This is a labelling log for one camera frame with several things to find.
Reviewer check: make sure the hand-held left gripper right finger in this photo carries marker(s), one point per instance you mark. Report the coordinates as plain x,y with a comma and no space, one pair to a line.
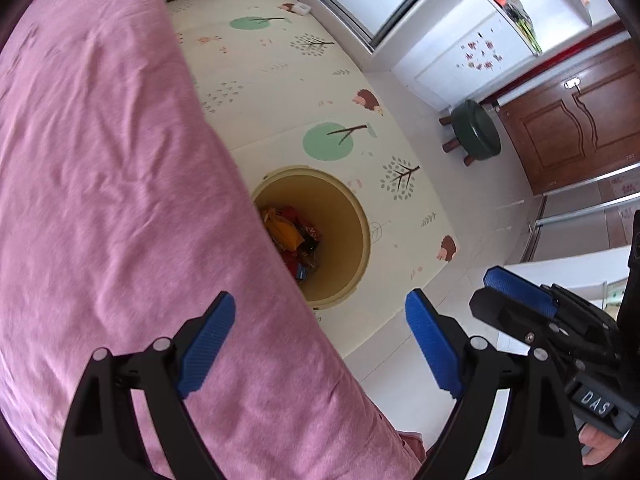
432,345

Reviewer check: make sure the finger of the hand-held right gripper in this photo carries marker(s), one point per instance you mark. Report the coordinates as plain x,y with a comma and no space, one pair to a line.
520,291
500,312

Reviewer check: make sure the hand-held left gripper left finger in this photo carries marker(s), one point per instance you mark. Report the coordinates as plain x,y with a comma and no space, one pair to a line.
210,350

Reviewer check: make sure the yellow round bin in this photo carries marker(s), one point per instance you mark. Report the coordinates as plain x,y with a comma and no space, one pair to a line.
345,220

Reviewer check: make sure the person's right hand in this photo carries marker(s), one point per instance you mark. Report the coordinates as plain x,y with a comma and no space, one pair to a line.
597,444

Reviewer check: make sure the metal-framed sliding door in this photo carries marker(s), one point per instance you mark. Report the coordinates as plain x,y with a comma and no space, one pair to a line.
580,215

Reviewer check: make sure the pile of colourful snack wrappers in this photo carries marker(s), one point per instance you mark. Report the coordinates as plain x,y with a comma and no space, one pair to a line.
290,235

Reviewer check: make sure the green round stool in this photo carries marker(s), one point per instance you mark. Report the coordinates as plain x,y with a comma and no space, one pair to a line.
477,127

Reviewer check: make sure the brown wooden door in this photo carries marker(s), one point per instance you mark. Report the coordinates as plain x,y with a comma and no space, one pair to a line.
575,130

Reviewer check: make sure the pink bed sheet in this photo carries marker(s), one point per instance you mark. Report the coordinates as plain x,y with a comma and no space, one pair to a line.
100,185

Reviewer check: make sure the white cabinet with stickers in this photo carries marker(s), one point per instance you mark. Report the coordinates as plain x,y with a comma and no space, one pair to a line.
450,60

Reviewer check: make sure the cream tree-print play mat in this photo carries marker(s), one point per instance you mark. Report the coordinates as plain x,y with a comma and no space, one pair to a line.
280,100

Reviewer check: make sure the colourful toys on shelf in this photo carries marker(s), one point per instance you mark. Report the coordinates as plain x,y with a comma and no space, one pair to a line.
520,20

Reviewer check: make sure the small white box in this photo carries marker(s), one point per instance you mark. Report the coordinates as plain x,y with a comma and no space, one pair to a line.
301,8

